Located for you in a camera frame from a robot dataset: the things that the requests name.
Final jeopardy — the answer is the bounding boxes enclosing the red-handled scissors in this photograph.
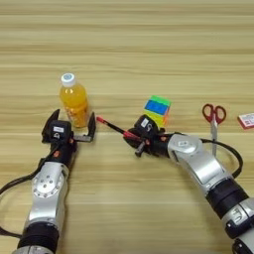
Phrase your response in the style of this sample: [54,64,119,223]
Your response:
[201,103,227,157]

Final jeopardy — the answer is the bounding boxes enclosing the colourful puzzle cube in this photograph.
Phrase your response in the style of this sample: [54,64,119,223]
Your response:
[143,94,173,129]

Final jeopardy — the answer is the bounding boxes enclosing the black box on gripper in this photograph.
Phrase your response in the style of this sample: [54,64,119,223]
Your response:
[49,120,73,142]
[133,113,160,141]

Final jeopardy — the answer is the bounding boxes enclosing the red and black marker pen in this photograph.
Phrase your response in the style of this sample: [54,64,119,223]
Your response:
[95,115,143,142]

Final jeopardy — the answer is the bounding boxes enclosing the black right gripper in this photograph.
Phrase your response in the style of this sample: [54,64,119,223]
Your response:
[123,125,174,159]

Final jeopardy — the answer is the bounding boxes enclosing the orange juice bottle white cap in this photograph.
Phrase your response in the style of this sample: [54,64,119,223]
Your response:
[59,72,89,129]

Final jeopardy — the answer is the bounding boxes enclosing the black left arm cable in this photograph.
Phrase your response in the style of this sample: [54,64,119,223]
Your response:
[0,154,51,240]

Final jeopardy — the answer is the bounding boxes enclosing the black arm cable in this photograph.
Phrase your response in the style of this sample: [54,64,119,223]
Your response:
[0,154,51,240]
[199,138,244,180]

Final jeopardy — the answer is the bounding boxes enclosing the red and white card box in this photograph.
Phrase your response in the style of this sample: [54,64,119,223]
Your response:
[237,112,254,130]

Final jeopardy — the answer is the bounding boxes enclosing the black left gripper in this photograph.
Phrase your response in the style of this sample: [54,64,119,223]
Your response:
[42,108,97,168]

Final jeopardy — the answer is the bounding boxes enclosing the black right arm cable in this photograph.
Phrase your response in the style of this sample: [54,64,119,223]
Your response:
[199,138,244,180]

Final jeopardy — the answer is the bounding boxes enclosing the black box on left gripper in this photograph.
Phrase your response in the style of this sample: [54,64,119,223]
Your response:
[49,120,73,142]

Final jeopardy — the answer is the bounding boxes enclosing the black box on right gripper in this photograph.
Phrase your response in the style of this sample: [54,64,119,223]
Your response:
[133,113,160,141]

